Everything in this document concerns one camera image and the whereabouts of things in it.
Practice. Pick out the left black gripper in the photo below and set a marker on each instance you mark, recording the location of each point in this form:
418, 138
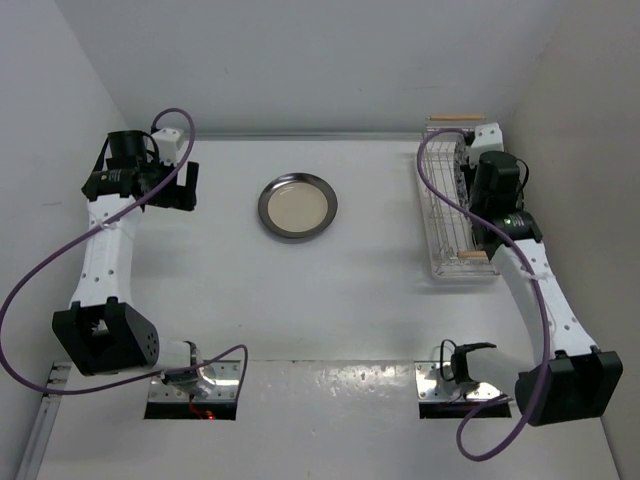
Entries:
177, 196

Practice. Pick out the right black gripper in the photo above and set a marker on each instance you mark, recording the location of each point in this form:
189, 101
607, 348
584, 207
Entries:
470, 173

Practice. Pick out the dark rimmed cream plate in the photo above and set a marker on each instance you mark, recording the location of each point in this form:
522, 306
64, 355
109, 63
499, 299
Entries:
297, 206

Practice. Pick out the blue floral plate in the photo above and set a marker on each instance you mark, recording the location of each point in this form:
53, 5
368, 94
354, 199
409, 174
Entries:
461, 169

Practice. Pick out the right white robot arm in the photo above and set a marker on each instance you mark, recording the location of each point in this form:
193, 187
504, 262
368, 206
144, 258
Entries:
570, 378

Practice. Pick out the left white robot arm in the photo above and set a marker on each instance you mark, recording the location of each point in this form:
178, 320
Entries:
101, 330

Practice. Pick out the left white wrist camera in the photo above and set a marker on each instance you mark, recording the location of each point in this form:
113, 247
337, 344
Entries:
169, 142

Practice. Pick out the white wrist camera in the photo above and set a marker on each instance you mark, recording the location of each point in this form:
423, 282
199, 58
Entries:
169, 142
487, 137

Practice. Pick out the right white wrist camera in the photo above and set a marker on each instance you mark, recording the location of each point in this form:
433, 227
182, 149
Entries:
487, 137

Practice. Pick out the white wire dish rack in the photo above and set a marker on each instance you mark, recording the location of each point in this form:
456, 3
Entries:
448, 129

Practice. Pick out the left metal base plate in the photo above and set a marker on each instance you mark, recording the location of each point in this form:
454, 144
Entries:
215, 383

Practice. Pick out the metal base plate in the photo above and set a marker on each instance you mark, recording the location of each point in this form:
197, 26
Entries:
215, 383
432, 388

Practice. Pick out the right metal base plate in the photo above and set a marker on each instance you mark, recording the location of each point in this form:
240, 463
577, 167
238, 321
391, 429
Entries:
432, 388

